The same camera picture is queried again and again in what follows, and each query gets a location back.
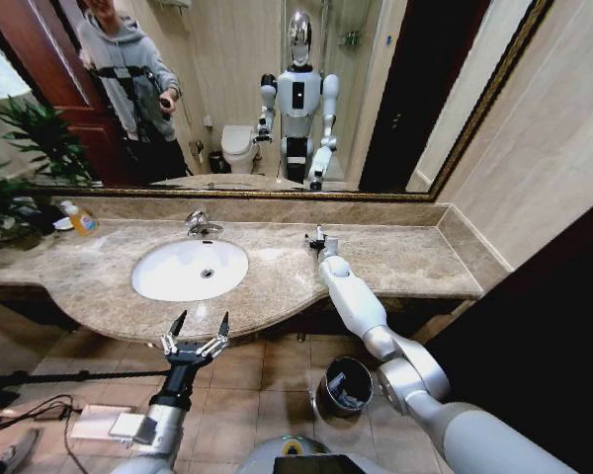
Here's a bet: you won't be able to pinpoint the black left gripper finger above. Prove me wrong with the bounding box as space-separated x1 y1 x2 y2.
160 309 189 356
199 310 231 358

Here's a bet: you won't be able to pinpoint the white oval sink basin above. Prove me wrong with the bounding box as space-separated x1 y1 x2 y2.
130 238 251 303

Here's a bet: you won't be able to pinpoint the round metal trash bin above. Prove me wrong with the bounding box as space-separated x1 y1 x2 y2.
312 355 376 422

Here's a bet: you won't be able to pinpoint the grey trash pieces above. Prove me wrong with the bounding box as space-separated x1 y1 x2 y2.
325 372 366 410

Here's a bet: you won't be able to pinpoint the flat white box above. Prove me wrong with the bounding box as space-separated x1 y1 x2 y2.
70 404 137 441

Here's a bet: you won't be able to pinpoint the black tripod leg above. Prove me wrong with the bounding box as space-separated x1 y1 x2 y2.
0 368 172 390

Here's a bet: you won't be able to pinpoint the chrome faucet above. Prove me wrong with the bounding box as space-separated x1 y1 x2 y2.
184 209 225 238

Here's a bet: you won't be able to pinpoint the white toilet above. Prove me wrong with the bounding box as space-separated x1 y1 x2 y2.
220 123 261 175

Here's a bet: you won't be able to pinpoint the white robot front shell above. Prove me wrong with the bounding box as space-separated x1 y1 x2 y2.
233 434 392 474

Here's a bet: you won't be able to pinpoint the orange soap bottle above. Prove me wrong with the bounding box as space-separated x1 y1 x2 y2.
59 199 101 237

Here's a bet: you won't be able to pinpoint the grey shoe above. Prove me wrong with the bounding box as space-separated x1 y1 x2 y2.
0 428 43 474

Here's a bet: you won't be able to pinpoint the green potted plant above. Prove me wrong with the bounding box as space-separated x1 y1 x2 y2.
0 155 55 248

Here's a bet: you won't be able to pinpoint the person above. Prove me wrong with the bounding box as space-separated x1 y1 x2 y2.
75 0 195 187

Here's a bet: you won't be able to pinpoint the black floor cable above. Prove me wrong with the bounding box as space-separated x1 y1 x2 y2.
0 393 88 474

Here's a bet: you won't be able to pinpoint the gold framed wall mirror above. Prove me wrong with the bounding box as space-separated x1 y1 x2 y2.
0 0 557 204

